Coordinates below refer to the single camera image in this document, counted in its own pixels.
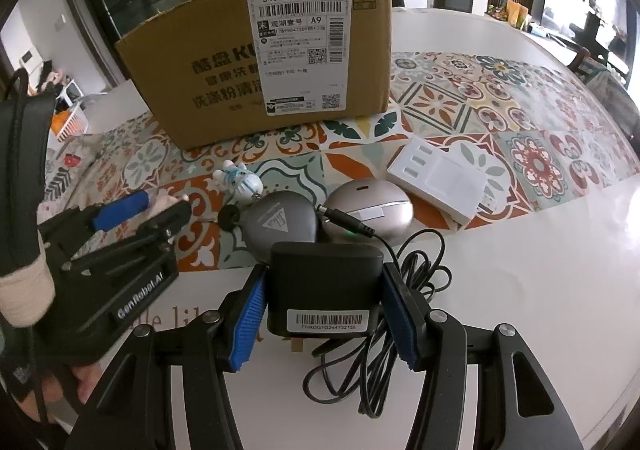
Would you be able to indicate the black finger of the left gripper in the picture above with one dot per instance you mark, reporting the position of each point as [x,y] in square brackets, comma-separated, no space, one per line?
[160,230]

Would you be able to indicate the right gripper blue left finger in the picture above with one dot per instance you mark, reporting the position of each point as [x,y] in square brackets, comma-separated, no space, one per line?
[241,317]

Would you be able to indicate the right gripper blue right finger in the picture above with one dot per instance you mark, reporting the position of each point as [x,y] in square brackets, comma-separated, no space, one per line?
[405,312]

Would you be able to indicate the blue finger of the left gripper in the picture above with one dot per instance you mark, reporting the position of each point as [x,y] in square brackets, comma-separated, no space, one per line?
[115,213]

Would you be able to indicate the white blue figurine keychain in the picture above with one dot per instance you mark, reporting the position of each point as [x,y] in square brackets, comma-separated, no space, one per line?
[241,186]

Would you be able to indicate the dark grey earbud case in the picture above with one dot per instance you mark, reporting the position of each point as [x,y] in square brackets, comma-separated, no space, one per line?
[247,236]

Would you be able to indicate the silver oval case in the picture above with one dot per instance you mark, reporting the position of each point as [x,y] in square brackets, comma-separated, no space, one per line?
[378,203]

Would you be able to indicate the white usb hub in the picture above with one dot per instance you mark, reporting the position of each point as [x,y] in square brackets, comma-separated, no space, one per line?
[442,179]

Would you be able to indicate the black power adapter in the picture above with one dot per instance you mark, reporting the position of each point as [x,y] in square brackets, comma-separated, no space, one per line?
[323,290]

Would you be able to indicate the patterned white bag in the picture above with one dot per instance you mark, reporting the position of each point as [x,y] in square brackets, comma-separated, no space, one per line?
[64,170]

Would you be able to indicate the white basket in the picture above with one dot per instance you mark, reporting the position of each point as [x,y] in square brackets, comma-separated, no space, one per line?
[69,123]

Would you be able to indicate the patterned colourful table mat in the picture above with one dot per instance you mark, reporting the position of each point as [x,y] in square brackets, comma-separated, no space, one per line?
[541,137]

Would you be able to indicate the brown cardboard box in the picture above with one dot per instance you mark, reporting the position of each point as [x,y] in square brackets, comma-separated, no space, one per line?
[212,70]

